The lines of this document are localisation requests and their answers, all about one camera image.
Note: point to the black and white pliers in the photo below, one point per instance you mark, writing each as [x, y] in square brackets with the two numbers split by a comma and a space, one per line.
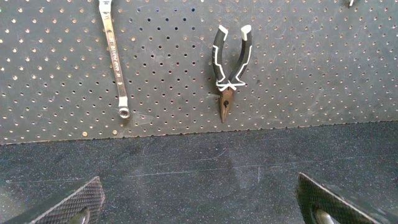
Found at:
[226, 105]

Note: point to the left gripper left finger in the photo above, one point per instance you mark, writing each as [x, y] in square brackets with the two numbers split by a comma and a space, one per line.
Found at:
[74, 207]

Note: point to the metal hook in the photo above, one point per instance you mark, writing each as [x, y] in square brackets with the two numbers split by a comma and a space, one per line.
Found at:
[351, 2]

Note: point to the black pegboard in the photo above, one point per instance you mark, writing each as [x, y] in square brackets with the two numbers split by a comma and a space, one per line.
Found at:
[311, 77]

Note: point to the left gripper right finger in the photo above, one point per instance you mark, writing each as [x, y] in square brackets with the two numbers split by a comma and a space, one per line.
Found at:
[335, 208]

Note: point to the wrench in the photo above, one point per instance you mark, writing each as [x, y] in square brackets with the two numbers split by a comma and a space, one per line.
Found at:
[113, 53]

